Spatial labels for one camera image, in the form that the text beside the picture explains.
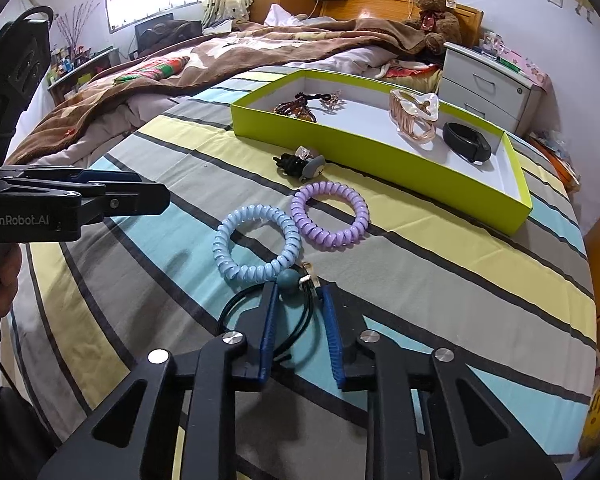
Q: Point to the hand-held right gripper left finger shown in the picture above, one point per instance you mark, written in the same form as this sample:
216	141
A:
269	320

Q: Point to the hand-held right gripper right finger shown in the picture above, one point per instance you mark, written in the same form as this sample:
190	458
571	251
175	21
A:
330	330

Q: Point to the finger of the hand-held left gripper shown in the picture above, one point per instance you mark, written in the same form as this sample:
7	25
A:
110	177
130	200

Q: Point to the lime green shallow box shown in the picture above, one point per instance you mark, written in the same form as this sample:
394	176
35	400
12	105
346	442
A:
330	140

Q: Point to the beige hair claw clip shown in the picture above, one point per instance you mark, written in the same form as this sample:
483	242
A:
410	125

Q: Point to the pink rhinestone hair clip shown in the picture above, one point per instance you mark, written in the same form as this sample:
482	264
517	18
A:
332	102

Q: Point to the black wristband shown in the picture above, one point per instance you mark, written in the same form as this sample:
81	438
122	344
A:
455	137

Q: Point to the person's left hand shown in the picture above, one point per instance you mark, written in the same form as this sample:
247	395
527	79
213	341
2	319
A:
2	275

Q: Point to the striped bed sheet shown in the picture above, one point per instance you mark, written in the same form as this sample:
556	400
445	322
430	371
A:
430	285

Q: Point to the cluttered desk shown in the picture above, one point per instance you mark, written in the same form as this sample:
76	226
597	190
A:
80	67

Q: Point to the red green knitted cloth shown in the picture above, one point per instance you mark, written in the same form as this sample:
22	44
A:
150	70

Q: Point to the dried branch bouquet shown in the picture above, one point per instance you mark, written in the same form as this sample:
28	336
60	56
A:
77	25

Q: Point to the brown fleece blanket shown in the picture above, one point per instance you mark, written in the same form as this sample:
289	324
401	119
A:
230	45

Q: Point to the window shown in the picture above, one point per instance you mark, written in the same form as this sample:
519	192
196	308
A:
150	0

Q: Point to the white pillow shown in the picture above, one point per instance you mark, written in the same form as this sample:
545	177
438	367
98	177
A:
290	15

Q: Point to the red patterned pillow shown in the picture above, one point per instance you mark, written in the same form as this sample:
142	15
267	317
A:
410	69

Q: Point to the yellow printed box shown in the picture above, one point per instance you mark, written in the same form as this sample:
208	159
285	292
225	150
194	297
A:
597	415

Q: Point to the pile of plastic bags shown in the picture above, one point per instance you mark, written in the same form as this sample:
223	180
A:
555	160

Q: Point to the grey nightstand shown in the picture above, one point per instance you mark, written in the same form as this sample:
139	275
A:
480	85

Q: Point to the pink floral box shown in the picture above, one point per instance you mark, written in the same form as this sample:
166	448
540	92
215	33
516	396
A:
527	67

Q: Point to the small jars on nightstand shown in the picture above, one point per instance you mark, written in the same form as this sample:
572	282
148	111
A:
492	42

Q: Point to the brown teddy bear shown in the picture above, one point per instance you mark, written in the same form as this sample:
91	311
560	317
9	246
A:
430	5

